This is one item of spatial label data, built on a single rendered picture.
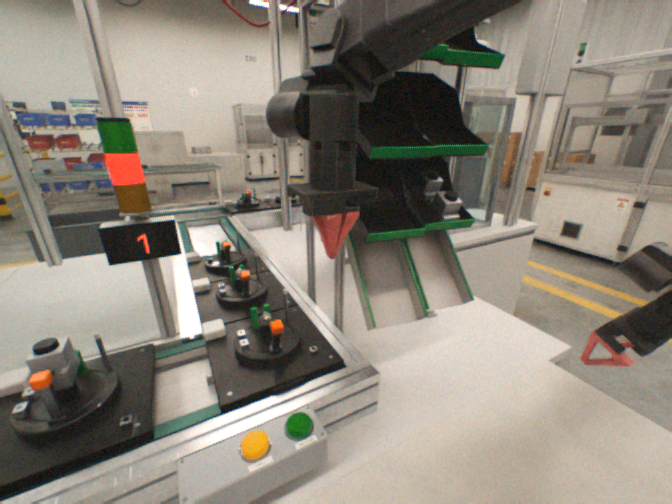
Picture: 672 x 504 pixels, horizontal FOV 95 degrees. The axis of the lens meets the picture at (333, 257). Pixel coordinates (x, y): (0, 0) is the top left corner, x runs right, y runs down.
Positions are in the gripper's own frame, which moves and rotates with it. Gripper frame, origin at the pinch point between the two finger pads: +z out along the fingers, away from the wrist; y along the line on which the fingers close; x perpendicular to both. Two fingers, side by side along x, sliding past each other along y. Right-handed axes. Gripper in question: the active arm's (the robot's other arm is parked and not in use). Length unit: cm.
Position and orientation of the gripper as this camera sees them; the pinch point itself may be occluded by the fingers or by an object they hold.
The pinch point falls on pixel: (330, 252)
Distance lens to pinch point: 42.8
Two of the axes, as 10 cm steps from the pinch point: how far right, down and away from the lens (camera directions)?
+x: 4.6, 3.7, -8.1
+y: -8.9, 1.7, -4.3
